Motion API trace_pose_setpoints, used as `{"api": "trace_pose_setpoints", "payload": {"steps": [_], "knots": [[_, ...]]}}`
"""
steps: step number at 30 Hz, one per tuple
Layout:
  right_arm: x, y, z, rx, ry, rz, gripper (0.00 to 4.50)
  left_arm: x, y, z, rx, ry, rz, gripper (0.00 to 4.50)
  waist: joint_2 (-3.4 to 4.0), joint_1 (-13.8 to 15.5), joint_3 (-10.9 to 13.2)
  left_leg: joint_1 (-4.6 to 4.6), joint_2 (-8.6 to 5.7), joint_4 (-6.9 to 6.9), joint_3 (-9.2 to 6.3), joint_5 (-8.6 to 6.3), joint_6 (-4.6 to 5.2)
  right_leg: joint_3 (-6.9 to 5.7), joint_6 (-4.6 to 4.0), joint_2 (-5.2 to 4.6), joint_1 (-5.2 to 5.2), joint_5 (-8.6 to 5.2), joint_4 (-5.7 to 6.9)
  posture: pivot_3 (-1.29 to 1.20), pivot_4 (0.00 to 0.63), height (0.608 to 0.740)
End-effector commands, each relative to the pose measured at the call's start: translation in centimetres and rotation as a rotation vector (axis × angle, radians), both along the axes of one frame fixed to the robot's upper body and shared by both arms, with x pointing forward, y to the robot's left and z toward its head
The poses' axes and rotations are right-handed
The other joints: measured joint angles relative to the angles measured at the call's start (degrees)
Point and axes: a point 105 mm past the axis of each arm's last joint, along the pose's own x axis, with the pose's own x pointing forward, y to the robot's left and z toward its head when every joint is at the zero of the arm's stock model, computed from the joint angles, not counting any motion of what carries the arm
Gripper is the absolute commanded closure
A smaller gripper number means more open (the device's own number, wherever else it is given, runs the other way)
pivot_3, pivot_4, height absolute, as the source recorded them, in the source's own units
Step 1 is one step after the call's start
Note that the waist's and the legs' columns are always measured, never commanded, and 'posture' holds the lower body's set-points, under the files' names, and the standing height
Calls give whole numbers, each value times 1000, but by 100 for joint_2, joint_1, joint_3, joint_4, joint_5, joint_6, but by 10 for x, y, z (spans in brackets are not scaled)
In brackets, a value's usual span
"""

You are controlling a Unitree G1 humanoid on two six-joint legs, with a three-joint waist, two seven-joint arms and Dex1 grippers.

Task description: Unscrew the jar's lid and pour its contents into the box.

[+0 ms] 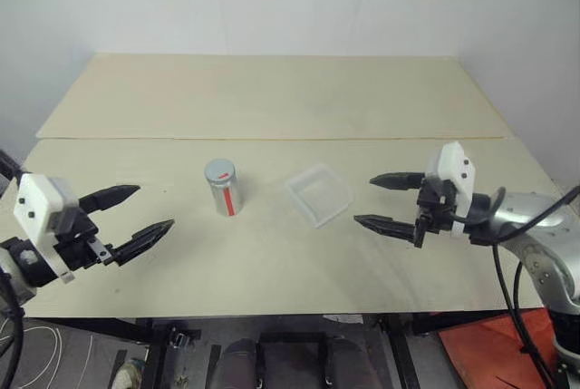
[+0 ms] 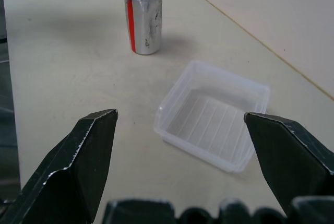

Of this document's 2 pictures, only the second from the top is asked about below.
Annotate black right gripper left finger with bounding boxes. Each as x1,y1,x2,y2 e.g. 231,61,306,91
0,109,120,224

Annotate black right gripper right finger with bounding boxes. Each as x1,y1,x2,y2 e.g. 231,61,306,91
243,112,334,218

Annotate clear square plastic container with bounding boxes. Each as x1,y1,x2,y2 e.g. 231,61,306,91
153,60,271,174

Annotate silver bottle with red stripe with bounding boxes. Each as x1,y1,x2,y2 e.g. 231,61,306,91
124,0,163,56

